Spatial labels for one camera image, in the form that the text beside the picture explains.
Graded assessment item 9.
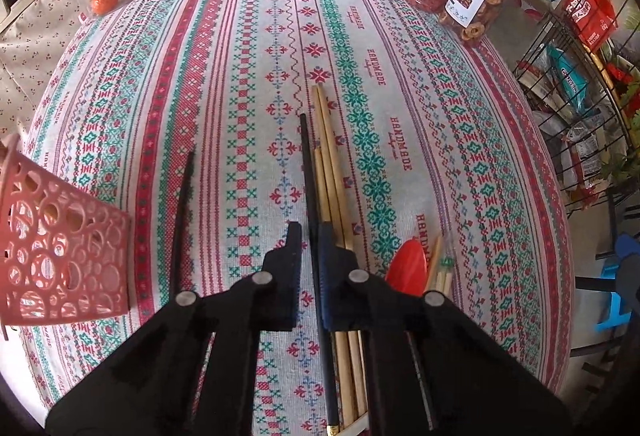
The black chopstick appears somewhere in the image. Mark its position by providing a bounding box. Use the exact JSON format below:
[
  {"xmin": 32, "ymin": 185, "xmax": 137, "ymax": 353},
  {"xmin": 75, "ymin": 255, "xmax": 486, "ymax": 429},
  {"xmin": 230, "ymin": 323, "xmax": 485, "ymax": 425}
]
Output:
[
  {"xmin": 169, "ymin": 150, "xmax": 197, "ymax": 304},
  {"xmin": 299, "ymin": 113, "xmax": 342, "ymax": 429}
]

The blue plastic stool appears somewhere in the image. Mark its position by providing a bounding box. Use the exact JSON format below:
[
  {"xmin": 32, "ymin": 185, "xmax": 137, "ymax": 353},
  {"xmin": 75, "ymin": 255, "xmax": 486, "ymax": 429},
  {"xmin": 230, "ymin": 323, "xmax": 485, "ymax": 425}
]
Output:
[{"xmin": 595, "ymin": 261, "xmax": 638, "ymax": 333}]

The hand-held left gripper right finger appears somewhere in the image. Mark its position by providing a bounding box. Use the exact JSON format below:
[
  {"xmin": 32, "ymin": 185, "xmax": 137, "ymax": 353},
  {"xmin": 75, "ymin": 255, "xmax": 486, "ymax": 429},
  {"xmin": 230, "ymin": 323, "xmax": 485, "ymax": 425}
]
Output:
[{"xmin": 318, "ymin": 221, "xmax": 576, "ymax": 436}]

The pink perforated utensil basket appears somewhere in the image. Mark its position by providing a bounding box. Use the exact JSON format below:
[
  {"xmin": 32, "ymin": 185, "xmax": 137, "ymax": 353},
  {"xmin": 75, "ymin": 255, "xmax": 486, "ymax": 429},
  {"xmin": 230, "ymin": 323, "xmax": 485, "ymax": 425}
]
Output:
[{"xmin": 0, "ymin": 135, "xmax": 132, "ymax": 333}]

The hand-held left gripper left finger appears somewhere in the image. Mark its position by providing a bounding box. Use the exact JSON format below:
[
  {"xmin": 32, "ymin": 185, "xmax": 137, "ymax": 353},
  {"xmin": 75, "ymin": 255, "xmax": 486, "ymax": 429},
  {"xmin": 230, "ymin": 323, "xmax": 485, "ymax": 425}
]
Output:
[{"xmin": 45, "ymin": 221, "xmax": 303, "ymax": 436}]

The black wire rack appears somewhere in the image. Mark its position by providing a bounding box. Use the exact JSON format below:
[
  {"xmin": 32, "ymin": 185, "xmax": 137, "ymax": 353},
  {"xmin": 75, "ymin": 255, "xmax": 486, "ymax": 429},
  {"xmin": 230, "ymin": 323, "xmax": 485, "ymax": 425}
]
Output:
[{"xmin": 515, "ymin": 9, "xmax": 640, "ymax": 367}]

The teal snack packet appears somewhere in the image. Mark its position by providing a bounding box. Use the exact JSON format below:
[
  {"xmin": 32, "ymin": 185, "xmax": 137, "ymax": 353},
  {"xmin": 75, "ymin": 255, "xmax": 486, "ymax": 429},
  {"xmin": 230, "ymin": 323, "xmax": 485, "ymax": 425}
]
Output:
[{"xmin": 546, "ymin": 45, "xmax": 590, "ymax": 113}]

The small floral print tablecloth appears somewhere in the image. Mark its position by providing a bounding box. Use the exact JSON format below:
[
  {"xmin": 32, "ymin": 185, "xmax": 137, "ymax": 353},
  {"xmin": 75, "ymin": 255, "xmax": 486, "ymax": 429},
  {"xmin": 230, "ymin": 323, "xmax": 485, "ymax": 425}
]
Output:
[{"xmin": 0, "ymin": 0, "xmax": 101, "ymax": 137}]

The red plastic spoon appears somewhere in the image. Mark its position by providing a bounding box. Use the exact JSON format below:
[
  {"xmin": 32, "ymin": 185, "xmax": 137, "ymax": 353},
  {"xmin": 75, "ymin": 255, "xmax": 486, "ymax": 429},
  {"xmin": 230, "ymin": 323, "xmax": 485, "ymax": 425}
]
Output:
[{"xmin": 385, "ymin": 239, "xmax": 429, "ymax": 297}]

